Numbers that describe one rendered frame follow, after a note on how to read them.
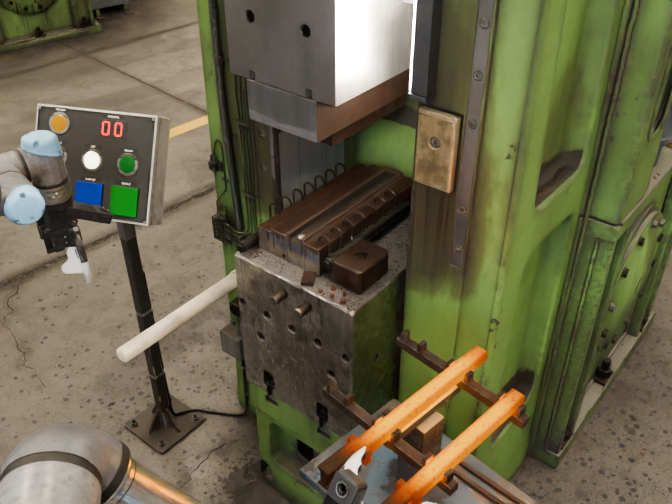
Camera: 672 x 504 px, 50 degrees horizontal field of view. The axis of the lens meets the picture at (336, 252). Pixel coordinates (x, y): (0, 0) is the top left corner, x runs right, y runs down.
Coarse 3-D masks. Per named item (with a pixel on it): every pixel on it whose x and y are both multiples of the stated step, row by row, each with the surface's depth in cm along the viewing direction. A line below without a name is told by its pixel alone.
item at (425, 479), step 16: (512, 400) 133; (496, 416) 130; (464, 432) 127; (480, 432) 127; (448, 448) 124; (464, 448) 124; (432, 464) 121; (448, 464) 121; (400, 480) 118; (416, 480) 119; (432, 480) 119; (400, 496) 116; (416, 496) 115
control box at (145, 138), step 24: (48, 120) 186; (72, 120) 185; (96, 120) 184; (120, 120) 182; (144, 120) 181; (168, 120) 186; (72, 144) 186; (96, 144) 184; (120, 144) 183; (144, 144) 182; (168, 144) 189; (72, 168) 186; (96, 168) 184; (144, 168) 182; (72, 192) 187; (144, 192) 183; (120, 216) 184; (144, 216) 183
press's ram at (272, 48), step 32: (224, 0) 150; (256, 0) 144; (288, 0) 139; (320, 0) 134; (352, 0) 136; (384, 0) 144; (256, 32) 149; (288, 32) 143; (320, 32) 138; (352, 32) 140; (384, 32) 148; (256, 64) 153; (288, 64) 147; (320, 64) 142; (352, 64) 144; (384, 64) 153; (320, 96) 146; (352, 96) 148
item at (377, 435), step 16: (480, 352) 144; (448, 368) 140; (464, 368) 140; (432, 384) 136; (448, 384) 137; (416, 400) 133; (432, 400) 135; (400, 416) 130; (416, 416) 133; (368, 432) 127; (384, 432) 127; (352, 448) 123; (368, 448) 123; (320, 464) 120; (336, 464) 120; (320, 480) 122
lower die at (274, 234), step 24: (360, 168) 203; (384, 168) 199; (336, 192) 191; (408, 192) 194; (288, 216) 183; (312, 216) 179; (336, 216) 179; (360, 216) 181; (264, 240) 180; (288, 240) 174; (312, 240) 172; (336, 240) 173; (312, 264) 172
